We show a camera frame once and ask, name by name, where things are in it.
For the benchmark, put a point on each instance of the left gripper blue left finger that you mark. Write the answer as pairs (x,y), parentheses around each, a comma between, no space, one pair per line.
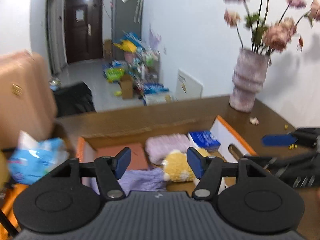
(121,162)

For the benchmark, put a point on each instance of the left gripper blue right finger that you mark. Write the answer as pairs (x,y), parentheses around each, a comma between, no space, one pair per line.
(197,162)

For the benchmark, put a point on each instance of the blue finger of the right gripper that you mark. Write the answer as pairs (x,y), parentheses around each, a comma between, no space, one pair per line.
(278,140)

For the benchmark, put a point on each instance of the yellow white plush toy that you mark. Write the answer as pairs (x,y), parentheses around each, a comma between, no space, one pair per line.
(177,172)

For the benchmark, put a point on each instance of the purple knit drawstring pouch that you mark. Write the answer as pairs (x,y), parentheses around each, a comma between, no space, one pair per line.
(143,180)

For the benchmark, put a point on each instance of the lilac fluffy towel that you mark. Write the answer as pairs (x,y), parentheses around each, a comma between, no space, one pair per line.
(157,148)

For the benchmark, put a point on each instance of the salmon pink folded cloth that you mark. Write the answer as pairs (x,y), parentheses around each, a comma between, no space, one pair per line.
(136,160)

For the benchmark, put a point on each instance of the orange cardboard box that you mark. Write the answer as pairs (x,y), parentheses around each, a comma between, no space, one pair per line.
(233,146)

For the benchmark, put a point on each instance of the pink ribbed vase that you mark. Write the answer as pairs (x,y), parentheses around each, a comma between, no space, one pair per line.
(248,79)

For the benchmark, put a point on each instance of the small cardboard box on floor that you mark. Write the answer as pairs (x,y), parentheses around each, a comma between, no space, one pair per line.
(126,84)

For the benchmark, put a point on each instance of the blue wet wipes pack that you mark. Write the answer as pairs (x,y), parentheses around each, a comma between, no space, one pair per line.
(34,159)

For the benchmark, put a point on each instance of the storage rack with clutter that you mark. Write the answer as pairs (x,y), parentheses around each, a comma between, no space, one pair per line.
(131,56)

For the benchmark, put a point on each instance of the dried pink flowers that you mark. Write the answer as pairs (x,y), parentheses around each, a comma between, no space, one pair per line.
(269,26)

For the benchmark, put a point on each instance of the peach hard-shell suitcase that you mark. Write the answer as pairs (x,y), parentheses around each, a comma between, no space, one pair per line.
(27,102)

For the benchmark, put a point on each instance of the dark brown entrance door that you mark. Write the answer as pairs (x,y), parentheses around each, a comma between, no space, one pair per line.
(83,27)

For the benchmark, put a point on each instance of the grey refrigerator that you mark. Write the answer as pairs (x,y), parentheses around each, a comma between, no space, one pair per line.
(126,18)

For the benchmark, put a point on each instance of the white board by wall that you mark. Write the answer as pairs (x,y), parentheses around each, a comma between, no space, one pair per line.
(187,87)

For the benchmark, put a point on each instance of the orange strap cloth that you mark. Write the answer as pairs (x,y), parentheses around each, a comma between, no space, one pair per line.
(9,193)

